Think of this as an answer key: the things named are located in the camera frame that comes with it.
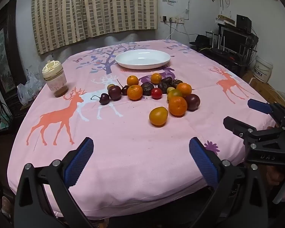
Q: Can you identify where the white power cable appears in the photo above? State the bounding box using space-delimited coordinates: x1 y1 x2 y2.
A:
166 23 178 40

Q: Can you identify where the dark framed mirror cabinet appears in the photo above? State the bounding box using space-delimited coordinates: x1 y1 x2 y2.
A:
0 0 26 114

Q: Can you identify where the orange mandarin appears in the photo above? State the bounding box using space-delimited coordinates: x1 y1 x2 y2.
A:
168 96 188 117
127 85 143 101
176 82 192 97
150 73 162 84
127 75 139 86

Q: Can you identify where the computer monitor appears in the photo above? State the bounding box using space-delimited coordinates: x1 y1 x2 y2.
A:
221 27 249 53

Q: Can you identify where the red cherry tomato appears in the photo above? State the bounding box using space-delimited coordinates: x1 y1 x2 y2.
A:
151 88 162 100

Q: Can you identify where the black hat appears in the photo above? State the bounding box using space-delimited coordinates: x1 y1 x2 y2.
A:
189 34 213 50

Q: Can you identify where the white plastic bucket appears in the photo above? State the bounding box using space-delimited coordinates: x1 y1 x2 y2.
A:
254 56 273 83

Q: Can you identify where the black speaker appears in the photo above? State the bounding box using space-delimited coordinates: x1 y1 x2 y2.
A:
236 14 252 29

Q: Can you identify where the pink deer print tablecloth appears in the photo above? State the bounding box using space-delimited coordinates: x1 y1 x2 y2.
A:
7 39 276 220

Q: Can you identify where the clear plastic bag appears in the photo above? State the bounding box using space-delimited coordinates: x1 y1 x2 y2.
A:
17 72 44 106

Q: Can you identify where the white oval plate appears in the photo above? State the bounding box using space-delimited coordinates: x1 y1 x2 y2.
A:
115 49 171 70

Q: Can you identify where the green-yellow mandarin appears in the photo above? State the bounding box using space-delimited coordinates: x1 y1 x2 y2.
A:
167 89 183 101

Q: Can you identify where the smooth oval orange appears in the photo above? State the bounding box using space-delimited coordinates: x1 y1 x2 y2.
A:
149 107 169 127

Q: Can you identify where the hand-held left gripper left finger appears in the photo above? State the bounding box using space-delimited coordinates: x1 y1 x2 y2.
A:
14 137 95 228

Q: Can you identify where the dark red plum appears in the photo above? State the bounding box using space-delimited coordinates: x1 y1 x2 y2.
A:
184 93 201 111
108 85 122 101

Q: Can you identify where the dark red cherry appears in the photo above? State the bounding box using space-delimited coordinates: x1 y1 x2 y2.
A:
91 93 110 105

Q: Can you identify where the black metal rack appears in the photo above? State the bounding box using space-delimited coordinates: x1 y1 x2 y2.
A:
205 24 259 76

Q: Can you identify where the plastic jar with beige lid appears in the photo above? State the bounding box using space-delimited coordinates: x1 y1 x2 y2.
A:
42 60 69 98

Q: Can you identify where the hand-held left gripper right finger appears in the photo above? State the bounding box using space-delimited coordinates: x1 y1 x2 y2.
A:
189 137 270 228

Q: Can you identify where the white wall socket strip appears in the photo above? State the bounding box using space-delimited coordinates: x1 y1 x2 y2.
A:
160 15 185 24

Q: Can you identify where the person's right hand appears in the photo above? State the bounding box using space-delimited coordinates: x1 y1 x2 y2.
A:
266 164 285 193

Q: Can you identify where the beige checked curtain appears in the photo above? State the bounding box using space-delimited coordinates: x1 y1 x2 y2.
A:
31 0 158 55

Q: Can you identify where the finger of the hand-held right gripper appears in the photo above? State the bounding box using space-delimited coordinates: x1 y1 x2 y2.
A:
223 116 285 146
247 98 285 131

